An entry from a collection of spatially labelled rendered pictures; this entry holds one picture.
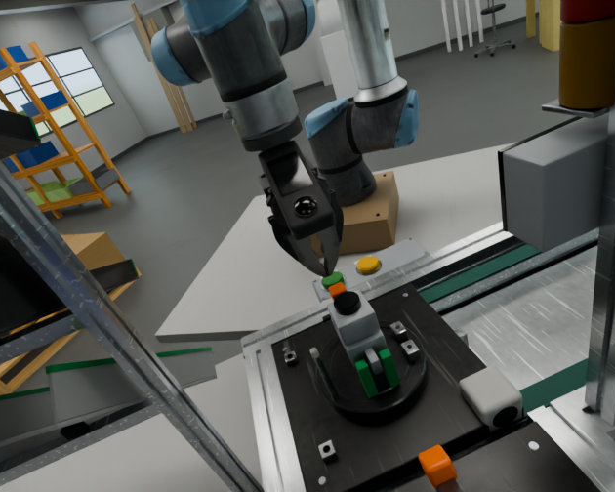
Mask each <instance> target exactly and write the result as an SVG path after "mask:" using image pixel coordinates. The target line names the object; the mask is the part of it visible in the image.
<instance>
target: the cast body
mask: <svg viewBox="0 0 615 492"><path fill-rule="evenodd" d="M327 308H328V311H329V313H330V315H331V319H332V322H333V324H334V327H335V329H336V331H337V334H338V336H339V338H340V340H341V342H342V344H343V346H344V348H345V350H346V352H347V354H348V357H349V359H350V361H351V364H352V366H353V367H356V366H355V362H357V361H359V360H362V359H365V361H366V362H368V363H369V365H370V367H371V369H372V371H373V372H374V374H375V375H377V374H379V373H381V372H383V369H382V366H381V363H380V360H379V358H378V357H379V355H378V352H379V351H381V350H383V349H387V348H388V347H387V344H386V340H385V337H384V335H383V333H382V331H381V330H380V326H379V323H378V320H377V316H376V313H375V311H374V310H373V309H372V307H371V306H370V305H369V303H368V302H367V300H366V299H365V297H364V296H363V294H362V293H361V291H359V290H357V291H355V292H351V291H347V292H344V293H341V294H340V295H338V296H337V297H336V298H335V300H334V302H332V303H329V304H328V305H327Z"/></svg>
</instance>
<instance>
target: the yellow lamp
mask: <svg viewBox="0 0 615 492"><path fill-rule="evenodd" d="M558 101H559V103H560V104H562V105H563V106H566V107H570V108H576V109H595V108H605V107H611V106H612V105H615V16H611V17H607V18H602V19H598V20H588V21H580V22H562V23H561V24H560V32H559V88H558Z"/></svg>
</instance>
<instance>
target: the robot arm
mask: <svg viewBox="0 0 615 492"><path fill-rule="evenodd" d="M180 2H181V5H182V7H183V10H184V11H183V12H182V14H181V16H180V17H179V19H178V20H177V21H176V22H175V23H174V24H172V25H166V26H164V28H163V29H162V30H160V31H158V32H157V33H156V34H155V35H154V36H153V38H152V40H151V45H150V51H151V56H152V59H153V62H154V64H155V66H156V68H157V70H158V71H159V72H160V73H161V75H162V76H163V77H164V78H165V79H166V80H167V81H168V82H170V83H171V84H173V85H176V86H187V85H190V84H194V83H195V84H199V83H202V81H203V80H206V79H209V78H213V81H214V83H215V85H216V87H217V90H218V92H219V94H220V97H221V99H222V101H223V102H224V105H225V107H226V108H227V109H229V110H227V111H225V112H223V118H224V120H225V121H228V120H230V119H232V124H233V127H234V129H235V131H236V134H237V136H239V137H242V138H241V141H242V143H243V145H244V148H245V150H246V151H248V152H255V151H261V153H259V155H258V157H259V160H260V163H261V165H262V168H263V170H264V173H263V174H261V175H258V176H257V177H258V179H259V182H260V184H261V186H262V189H263V191H264V193H265V195H266V205H267V206H268V207H270V209H271V212H272V214H273V215H271V216H269V217H267V220H268V222H269V223H270V224H271V229H272V232H273V234H274V237H275V239H276V241H277V243H278V244H279V246H280V247H281V248H282V249H283V250H284V251H286V252H287V253H288V254H289V255H290V256H291V257H293V258H294V259H295V260H296V261H298V262H299V263H300V264H302V265H303V266H304V267H306V268H307V269H308V270H310V271H311V272H313V273H315V274H317V275H319V276H322V277H324V278H326V277H328V276H331V275H332V273H333V271H334V269H335V266H336V264H337V260H338V257H339V253H340V246H341V242H342V235H343V226H344V214H343V210H342V208H341V207H346V206H349V205H353V204H356V203H358V202H360V201H363V200H364V199H366V198H368V197H369V196H370V195H372V194H373V193H374V192H375V190H376V188H377V184H376V180H375V177H374V175H373V174H372V172H371V171H370V169H369V168H368V166H367V165H366V163H365V162H364V160H363V157H362V154H364V153H370V152H376V151H382V150H388V149H398V148H400V147H404V146H408V145H411V144H412V143H413V142H414V141H415V140H416V138H417V134H418V126H419V100H418V94H417V91H416V90H412V89H411V90H409V91H408V87H407V82H406V80H404V79H403V78H401V77H399V76H398V74H397V70H396V65H395V59H394V54H393V49H392V44H391V39H390V29H389V24H388V19H387V13H386V8H385V3H384V0H337V3H338V7H339V11H340V15H341V19H342V23H343V27H344V31H345V35H346V38H347V42H348V50H349V54H350V58H351V62H352V66H353V70H354V74H355V78H356V82H357V86H358V90H357V92H356V94H355V96H354V104H349V101H348V99H346V98H343V99H338V100H335V101H332V102H329V103H327V104H325V105H323V106H322V107H320V108H318V109H316V110H315V111H313V112H312V113H311V114H309V115H308V116H307V118H306V120H305V128H306V131H307V138H308V140H309V143H310V146H311V149H312V153H313V156H314V159H315V162H316V165H317V167H316V166H314V165H313V164H312V163H311V162H310V161H309V160H308V159H307V158H306V157H305V156H303V154H302V152H301V150H300V148H299V147H298V145H297V143H296V141H294V140H292V141H289V140H291V139H292V138H294V137H296V136H297V135H298V134H299V133H301V131H302V130H303V126H302V123H301V120H300V118H299V116H298V114H299V109H298V106H297V103H296V100H295V97H294V94H293V91H292V88H291V85H290V82H289V79H288V76H287V74H286V71H285V68H284V65H283V62H282V59H281V56H282V55H284V54H286V53H288V52H290V51H294V50H296V49H298V48H300V47H301V46H302V45H303V43H304V42H305V41H306V40H307V39H308V38H309V37H310V35H311V33H312V31H313V28H314V25H315V8H314V3H313V1H312V0H180ZM317 168H318V170H317ZM318 171H319V174H320V176H319V175H318ZM313 234H315V235H316V237H317V238H318V240H320V241H321V248H320V250H321V252H322V253H323V255H324V263H323V264H324V265H323V264H322V263H321V262H320V261H319V258H318V256H317V254H316V253H315V251H313V250H312V249H311V244H312V240H311V238H310V236H311V235H313Z"/></svg>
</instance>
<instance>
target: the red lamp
mask: <svg viewBox="0 0 615 492"><path fill-rule="evenodd" d="M611 16H615V0H560V20H561V21H563V22H580V21H593V20H598V19H602V18H607V17H611Z"/></svg>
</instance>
